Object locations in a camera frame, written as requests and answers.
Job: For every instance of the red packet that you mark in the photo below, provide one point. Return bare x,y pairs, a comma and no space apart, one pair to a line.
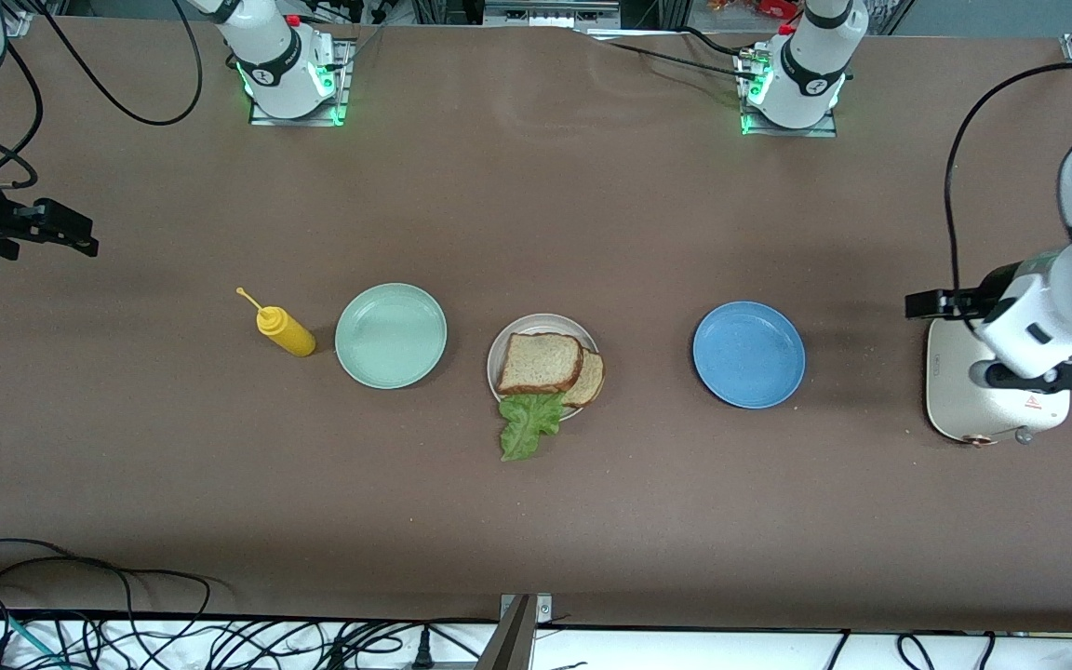
764,7

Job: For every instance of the green lettuce leaf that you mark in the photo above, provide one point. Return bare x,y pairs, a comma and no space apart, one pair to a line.
527,423

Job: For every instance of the beige plate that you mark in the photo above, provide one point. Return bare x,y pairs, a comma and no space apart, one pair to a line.
550,322

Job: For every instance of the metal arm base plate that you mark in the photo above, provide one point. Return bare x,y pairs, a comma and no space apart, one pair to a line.
797,132
344,79

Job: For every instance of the black power plug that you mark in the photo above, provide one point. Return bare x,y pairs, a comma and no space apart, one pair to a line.
422,651

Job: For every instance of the light brown bread slice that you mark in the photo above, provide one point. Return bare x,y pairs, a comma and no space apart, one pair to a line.
589,377

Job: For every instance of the dark crusted bread slice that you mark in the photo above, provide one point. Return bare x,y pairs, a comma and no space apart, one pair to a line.
541,363

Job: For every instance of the aluminium profile post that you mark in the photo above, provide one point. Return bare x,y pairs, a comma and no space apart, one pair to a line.
513,642

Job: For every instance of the blue plate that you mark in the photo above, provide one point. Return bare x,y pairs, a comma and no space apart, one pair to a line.
748,354

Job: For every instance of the white two-slot toaster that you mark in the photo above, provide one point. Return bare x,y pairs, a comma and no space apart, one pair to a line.
959,391

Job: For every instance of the grey metal box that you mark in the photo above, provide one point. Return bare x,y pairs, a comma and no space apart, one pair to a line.
550,14

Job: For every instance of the pale green plate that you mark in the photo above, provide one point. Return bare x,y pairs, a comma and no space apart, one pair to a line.
391,335

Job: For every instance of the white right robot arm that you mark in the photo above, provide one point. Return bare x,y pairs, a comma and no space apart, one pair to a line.
275,56

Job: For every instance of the yellow mustard squeeze bottle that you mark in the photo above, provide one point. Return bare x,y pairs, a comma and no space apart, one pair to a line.
287,333

